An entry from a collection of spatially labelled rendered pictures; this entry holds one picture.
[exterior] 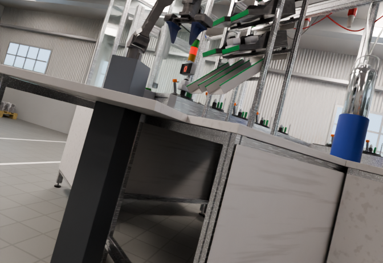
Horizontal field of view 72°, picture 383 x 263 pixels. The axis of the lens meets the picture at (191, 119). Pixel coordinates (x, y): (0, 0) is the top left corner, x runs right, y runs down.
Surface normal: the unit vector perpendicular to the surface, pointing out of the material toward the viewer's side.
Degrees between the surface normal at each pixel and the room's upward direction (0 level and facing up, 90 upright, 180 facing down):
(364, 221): 90
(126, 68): 90
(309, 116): 90
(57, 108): 90
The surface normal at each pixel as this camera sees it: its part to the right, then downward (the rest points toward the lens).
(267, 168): 0.58, 0.11
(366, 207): -0.77, -0.24
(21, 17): -0.28, -0.12
